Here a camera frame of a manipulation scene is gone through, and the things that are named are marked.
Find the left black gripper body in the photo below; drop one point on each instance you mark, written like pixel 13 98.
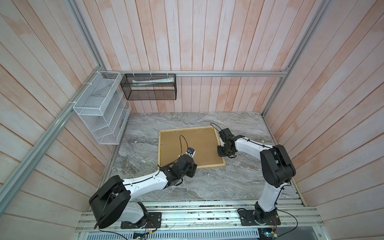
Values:
pixel 190 172

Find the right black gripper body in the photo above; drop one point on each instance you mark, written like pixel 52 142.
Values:
pixel 222 151

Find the wooden picture frame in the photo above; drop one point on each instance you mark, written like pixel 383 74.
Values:
pixel 160 150

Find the brown backing board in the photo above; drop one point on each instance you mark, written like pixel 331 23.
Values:
pixel 192 144

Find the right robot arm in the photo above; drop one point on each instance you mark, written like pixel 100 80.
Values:
pixel 277 168

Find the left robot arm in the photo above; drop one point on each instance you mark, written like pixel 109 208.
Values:
pixel 113 201

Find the paper in black basket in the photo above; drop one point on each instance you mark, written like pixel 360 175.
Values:
pixel 150 82

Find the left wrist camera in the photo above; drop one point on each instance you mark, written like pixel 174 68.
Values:
pixel 191 152

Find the aluminium rail platform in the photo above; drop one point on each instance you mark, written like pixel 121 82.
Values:
pixel 216 220

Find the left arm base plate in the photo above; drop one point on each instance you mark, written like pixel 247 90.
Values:
pixel 150 220

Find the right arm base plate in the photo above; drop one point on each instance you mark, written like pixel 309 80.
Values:
pixel 258 217

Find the black wire mesh basket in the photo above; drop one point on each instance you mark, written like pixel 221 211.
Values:
pixel 148 93

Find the white wire mesh shelf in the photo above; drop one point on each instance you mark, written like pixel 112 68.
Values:
pixel 102 108

